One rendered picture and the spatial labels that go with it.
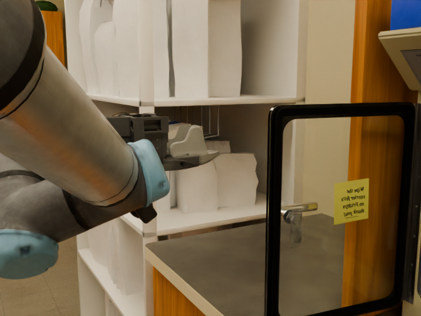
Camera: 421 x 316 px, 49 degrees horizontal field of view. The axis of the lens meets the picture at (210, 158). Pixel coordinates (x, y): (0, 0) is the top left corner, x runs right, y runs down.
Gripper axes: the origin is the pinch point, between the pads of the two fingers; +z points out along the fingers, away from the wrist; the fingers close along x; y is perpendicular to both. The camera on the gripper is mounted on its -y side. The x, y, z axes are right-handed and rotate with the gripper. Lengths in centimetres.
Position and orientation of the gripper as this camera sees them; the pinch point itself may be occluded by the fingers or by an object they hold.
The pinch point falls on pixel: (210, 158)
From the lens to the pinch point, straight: 74.5
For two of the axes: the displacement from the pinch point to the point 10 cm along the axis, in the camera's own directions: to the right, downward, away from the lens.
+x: -4.7, -1.5, 8.7
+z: 8.8, -0.8, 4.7
